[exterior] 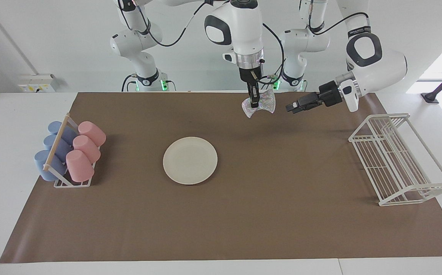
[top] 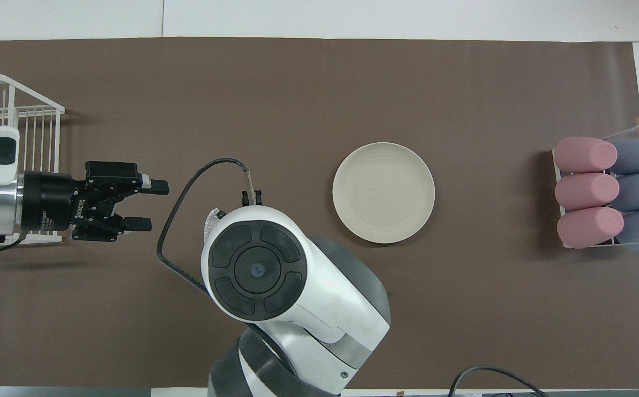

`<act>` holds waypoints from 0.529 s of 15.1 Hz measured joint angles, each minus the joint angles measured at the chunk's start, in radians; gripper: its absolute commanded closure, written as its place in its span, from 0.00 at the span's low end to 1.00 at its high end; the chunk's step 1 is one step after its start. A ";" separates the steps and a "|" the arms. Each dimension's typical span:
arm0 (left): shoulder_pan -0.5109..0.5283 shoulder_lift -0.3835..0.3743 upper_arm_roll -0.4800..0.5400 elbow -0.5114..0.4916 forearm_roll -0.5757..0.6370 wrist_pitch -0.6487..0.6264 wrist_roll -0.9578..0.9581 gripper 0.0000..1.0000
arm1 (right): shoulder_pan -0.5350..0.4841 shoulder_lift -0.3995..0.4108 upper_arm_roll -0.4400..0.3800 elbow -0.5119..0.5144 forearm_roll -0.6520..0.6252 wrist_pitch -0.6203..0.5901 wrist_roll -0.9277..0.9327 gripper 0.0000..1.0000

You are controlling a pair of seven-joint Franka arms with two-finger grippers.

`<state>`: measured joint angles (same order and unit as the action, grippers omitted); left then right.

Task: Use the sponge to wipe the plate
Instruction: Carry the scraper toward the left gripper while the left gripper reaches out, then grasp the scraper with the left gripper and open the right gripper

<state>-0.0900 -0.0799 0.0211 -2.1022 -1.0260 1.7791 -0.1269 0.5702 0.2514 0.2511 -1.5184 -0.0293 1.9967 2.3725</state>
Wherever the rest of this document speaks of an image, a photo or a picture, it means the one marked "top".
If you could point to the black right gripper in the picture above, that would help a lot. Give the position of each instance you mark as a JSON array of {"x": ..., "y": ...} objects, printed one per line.
[{"x": 244, "y": 199}]

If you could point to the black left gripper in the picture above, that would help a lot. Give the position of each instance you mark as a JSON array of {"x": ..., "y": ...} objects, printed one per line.
[{"x": 49, "y": 201}]

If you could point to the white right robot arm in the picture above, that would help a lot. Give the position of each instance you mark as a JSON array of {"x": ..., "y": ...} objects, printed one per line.
[{"x": 308, "y": 298}]

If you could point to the cream round plate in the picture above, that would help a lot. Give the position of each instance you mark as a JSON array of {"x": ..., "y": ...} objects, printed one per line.
[{"x": 383, "y": 193}]

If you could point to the brown table mat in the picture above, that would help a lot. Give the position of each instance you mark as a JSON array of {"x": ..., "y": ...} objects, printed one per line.
[{"x": 463, "y": 309}]

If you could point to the pink plastic cup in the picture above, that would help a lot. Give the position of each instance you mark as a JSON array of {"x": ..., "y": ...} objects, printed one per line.
[
  {"x": 590, "y": 227},
  {"x": 587, "y": 191},
  {"x": 584, "y": 154}
]

